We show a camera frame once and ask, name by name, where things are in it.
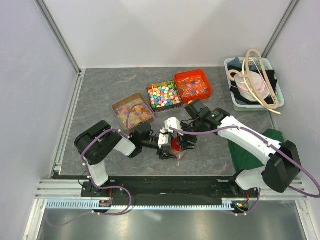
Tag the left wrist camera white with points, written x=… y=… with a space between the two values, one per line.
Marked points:
x=164 y=140

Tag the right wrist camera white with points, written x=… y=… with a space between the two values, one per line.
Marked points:
x=170 y=125

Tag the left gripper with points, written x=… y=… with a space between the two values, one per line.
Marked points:
x=164 y=155

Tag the beige clothes hanger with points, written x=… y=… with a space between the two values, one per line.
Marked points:
x=257 y=85

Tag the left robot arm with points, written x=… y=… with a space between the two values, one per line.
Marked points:
x=96 y=143

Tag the orange box of candies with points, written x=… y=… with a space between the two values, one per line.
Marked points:
x=193 y=85

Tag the brown tin of popsicle candies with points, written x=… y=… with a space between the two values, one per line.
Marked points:
x=131 y=111

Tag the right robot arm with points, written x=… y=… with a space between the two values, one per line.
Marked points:
x=279 y=160

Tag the tin of colourful star candies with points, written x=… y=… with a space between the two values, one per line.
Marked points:
x=164 y=96

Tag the white laundry basket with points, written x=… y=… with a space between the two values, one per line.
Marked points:
x=242 y=102

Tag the green cloth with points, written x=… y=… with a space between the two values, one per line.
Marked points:
x=244 y=160

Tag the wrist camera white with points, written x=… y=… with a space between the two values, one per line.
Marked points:
x=170 y=125
x=164 y=140

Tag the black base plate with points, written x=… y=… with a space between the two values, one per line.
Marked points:
x=169 y=190

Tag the red jar lid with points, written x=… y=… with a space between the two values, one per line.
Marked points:
x=174 y=144

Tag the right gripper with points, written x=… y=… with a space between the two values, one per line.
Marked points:
x=184 y=145

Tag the clear glass jar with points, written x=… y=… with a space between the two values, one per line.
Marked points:
x=178 y=154

